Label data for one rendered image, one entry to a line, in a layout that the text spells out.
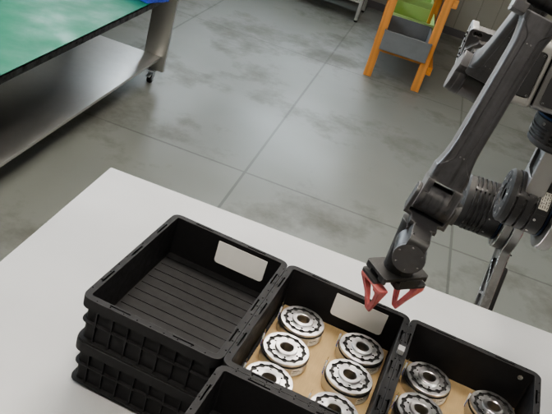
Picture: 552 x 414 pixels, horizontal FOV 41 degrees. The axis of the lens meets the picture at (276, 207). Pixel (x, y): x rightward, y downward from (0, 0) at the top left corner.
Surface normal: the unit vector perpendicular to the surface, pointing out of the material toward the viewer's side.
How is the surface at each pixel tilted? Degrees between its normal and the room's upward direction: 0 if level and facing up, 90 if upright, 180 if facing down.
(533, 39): 77
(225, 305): 0
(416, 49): 90
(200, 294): 0
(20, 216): 0
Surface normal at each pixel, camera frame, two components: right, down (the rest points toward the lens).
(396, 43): -0.18, 0.45
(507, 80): -0.14, 0.24
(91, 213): 0.26, -0.84
